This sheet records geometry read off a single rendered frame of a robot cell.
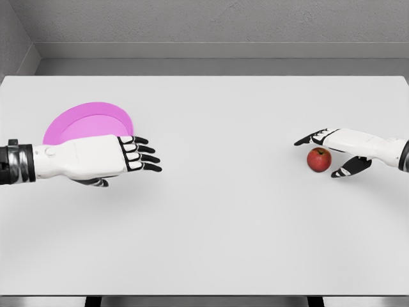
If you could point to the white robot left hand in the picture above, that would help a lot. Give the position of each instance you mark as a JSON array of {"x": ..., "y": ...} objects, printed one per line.
[{"x": 96, "y": 156}]

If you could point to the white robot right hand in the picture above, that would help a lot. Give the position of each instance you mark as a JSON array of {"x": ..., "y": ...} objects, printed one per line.
[{"x": 345, "y": 140}]

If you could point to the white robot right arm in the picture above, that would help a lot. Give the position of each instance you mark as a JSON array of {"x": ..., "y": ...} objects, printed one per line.
[{"x": 397, "y": 153}]

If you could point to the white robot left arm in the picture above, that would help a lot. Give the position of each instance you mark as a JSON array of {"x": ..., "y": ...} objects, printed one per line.
[{"x": 32, "y": 161}]

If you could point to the red apple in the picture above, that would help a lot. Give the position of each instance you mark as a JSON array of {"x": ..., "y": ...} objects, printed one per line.
[{"x": 319, "y": 160}]

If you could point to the pink round plate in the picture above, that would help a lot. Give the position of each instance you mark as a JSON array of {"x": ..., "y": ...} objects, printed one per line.
[{"x": 86, "y": 123}]

